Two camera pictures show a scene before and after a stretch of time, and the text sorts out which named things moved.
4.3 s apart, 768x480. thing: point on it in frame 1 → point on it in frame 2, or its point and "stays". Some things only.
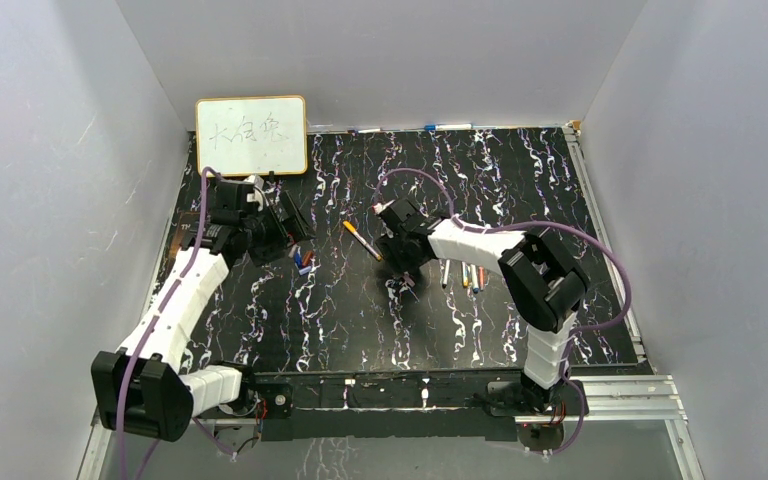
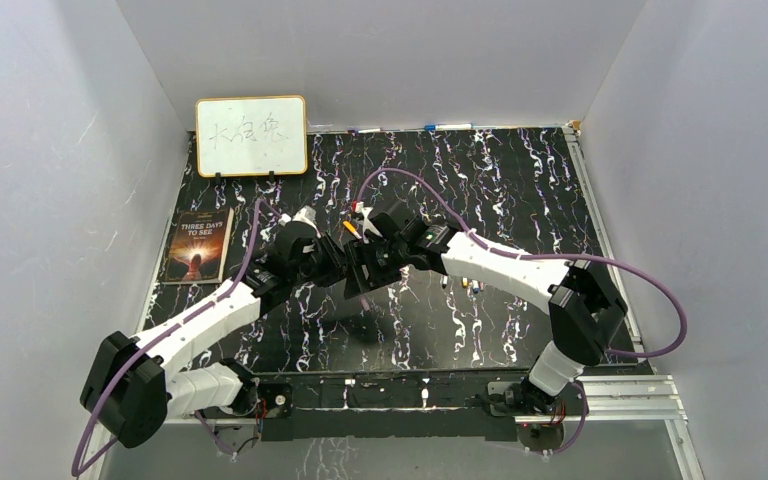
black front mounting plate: x=385 y=404 stays
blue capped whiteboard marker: x=445 y=127 stays
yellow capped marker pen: x=349 y=226 stays
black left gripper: x=265 y=254 → x=338 y=268
